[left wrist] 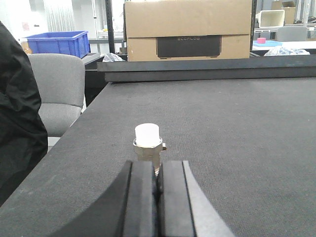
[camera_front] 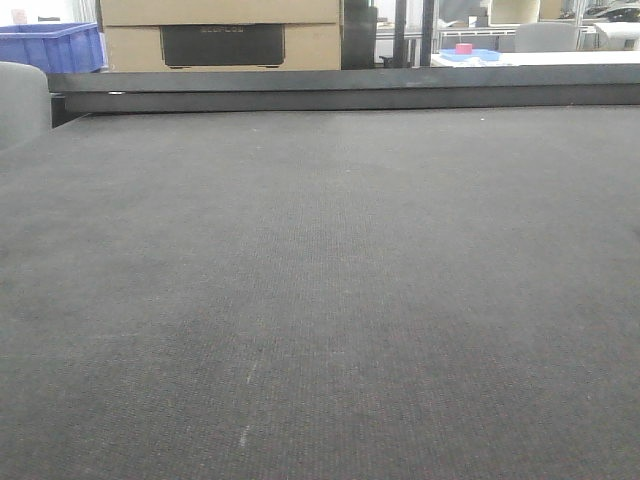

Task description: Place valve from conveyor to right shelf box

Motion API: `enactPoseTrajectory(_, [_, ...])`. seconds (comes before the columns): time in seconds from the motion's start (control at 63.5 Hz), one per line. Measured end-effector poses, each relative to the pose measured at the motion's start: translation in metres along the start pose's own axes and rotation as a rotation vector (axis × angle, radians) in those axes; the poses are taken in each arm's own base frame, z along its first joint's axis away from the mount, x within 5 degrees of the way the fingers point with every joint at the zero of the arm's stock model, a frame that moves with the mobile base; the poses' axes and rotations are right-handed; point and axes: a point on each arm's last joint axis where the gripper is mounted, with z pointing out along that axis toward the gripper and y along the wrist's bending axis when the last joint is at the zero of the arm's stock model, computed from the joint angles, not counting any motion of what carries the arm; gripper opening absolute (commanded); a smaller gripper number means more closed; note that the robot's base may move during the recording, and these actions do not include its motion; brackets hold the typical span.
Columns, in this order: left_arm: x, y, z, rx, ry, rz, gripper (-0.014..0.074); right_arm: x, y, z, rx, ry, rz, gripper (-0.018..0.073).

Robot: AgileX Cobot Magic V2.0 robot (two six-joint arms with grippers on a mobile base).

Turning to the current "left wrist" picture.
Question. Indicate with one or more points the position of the pink cylinder block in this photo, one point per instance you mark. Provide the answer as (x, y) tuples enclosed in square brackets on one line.
[(261, 41)]

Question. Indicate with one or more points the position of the light blue tray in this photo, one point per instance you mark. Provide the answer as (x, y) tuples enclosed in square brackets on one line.
[(268, 43)]

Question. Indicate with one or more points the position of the white open bin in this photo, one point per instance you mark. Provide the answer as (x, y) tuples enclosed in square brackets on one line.
[(271, 18)]

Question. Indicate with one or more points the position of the blue plastic crate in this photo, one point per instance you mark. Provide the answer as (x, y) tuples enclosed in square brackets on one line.
[(73, 43)]

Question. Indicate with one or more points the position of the metal valve with white cap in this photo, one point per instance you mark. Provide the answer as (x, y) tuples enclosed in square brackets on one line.
[(148, 144)]

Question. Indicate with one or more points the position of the person in black jacket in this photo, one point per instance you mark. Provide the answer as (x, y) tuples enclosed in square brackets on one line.
[(23, 136)]

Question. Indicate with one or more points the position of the crumpled plastic bag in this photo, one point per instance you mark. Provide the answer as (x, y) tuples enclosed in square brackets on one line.
[(285, 51)]

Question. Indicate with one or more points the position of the large cardboard box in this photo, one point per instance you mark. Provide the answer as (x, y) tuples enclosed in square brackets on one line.
[(165, 30)]

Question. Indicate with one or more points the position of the black shelf upright post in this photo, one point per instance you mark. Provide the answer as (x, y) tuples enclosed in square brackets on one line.
[(109, 16)]

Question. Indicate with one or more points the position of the black conveyor side rail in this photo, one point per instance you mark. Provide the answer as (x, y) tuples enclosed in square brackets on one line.
[(269, 67)]

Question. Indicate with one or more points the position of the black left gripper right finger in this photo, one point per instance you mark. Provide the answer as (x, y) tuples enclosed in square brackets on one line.
[(184, 210)]

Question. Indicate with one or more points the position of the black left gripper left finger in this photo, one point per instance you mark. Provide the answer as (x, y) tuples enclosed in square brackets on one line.
[(127, 208)]

